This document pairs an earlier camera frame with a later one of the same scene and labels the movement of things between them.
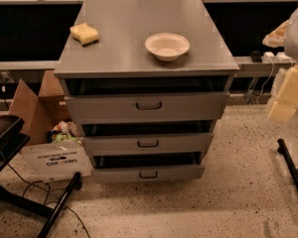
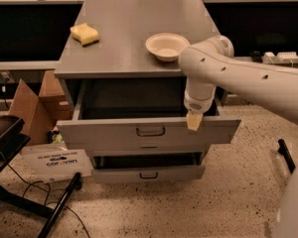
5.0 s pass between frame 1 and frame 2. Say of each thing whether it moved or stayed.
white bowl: stayed
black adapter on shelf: stayed
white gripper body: moved
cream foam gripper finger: moved
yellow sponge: stayed
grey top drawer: moved
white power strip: stayed
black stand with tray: stayed
